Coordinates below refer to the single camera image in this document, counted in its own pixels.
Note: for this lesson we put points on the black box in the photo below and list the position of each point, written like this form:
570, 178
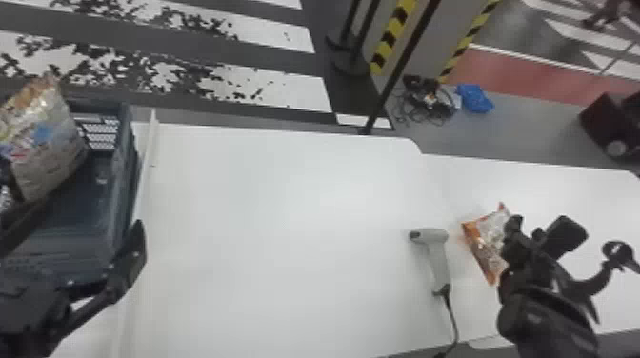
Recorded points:
607, 125

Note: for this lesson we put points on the orange snack packet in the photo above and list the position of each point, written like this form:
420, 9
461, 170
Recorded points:
484, 242

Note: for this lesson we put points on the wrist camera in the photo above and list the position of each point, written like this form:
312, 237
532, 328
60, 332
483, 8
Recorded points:
129, 260
564, 235

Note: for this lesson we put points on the black post on round foot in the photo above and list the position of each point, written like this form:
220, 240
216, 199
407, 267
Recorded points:
350, 50

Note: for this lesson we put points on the white cereal bag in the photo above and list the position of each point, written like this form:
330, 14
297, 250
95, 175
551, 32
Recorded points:
40, 140

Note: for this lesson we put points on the blue basket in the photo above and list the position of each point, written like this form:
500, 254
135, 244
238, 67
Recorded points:
80, 220

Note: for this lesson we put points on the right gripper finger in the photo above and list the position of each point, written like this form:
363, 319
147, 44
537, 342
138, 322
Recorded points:
513, 227

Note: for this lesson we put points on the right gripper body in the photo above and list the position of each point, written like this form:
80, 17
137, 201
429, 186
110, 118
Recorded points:
520, 257

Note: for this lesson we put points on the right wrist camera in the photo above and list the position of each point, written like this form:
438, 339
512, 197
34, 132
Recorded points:
564, 235

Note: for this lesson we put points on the hand scanner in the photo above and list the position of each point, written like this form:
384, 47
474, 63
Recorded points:
436, 250

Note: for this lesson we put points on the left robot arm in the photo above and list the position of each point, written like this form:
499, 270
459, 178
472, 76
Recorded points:
30, 325

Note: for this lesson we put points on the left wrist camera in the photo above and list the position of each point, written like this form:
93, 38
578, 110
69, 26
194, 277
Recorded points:
129, 260

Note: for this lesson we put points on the yellow black striped post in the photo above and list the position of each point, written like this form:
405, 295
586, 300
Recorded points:
392, 32
465, 40

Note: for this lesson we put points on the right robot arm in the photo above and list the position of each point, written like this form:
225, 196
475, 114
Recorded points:
547, 320

